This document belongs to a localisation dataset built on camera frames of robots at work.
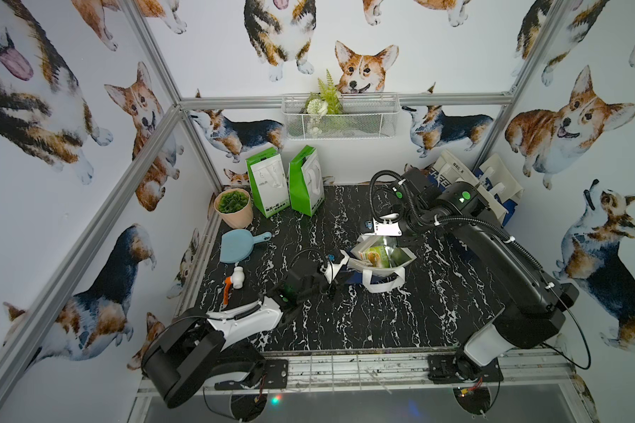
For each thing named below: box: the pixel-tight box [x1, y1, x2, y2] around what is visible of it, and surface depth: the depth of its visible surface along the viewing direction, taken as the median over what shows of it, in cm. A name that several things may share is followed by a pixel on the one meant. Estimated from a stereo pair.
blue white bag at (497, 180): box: [472, 153, 523, 227], surface depth 93 cm
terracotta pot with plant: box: [213, 187, 254, 230], surface depth 105 cm
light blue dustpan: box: [219, 229, 273, 264], surface depth 103 cm
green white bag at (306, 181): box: [288, 144, 325, 217], surface depth 99 cm
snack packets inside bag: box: [358, 245, 412, 268], surface depth 92 cm
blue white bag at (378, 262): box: [338, 234, 418, 293], surface depth 76 cm
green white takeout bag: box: [245, 147, 292, 219], surface depth 99 cm
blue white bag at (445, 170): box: [425, 149, 481, 193], surface depth 100 cm
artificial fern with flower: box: [305, 68, 344, 134], surface depth 85 cm
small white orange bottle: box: [224, 266, 246, 305], surface depth 92 cm
